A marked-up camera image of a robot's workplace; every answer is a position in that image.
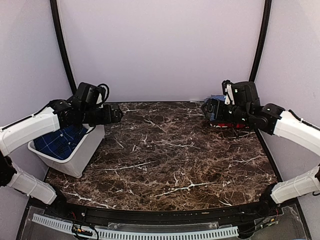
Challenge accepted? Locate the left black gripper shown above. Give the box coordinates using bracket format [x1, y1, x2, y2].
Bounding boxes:
[80, 103, 123, 127]

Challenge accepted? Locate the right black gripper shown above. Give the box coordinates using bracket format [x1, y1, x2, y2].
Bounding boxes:
[202, 97, 251, 126]

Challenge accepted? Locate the dark blue plaid shirt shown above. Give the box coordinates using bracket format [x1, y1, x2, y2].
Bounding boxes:
[33, 125, 88, 161]

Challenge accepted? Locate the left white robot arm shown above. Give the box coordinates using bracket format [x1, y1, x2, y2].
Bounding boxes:
[0, 99, 124, 218]

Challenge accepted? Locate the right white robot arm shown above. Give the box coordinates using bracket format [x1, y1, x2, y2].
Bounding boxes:
[201, 98, 320, 217]

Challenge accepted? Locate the light blue checked folded shirt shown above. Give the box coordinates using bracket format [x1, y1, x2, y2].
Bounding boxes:
[201, 95, 226, 121]

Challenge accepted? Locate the red black folded shirt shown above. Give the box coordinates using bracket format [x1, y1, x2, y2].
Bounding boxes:
[209, 120, 251, 129]

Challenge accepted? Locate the white plastic bin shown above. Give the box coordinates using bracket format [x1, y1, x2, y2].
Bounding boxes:
[27, 125, 105, 178]

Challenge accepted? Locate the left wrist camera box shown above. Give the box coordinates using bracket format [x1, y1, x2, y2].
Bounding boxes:
[71, 82, 110, 111]

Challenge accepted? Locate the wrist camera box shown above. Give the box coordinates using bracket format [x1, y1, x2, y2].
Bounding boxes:
[221, 80, 260, 107]
[71, 82, 110, 111]

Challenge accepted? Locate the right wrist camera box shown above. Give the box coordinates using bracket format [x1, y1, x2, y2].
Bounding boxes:
[221, 80, 260, 107]

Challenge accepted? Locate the black front rail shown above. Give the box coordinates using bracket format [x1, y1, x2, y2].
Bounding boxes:
[27, 193, 301, 226]

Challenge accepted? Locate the right black frame post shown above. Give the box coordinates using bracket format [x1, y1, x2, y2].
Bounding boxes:
[248, 0, 272, 82]

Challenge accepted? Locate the black frame post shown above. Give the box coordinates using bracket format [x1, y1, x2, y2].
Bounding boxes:
[248, 0, 272, 82]
[49, 0, 77, 94]

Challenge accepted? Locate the white slotted cable duct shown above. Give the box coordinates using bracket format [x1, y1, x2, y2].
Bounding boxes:
[32, 213, 239, 240]

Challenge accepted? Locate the left black frame post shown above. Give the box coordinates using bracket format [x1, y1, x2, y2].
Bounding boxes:
[49, 0, 77, 94]

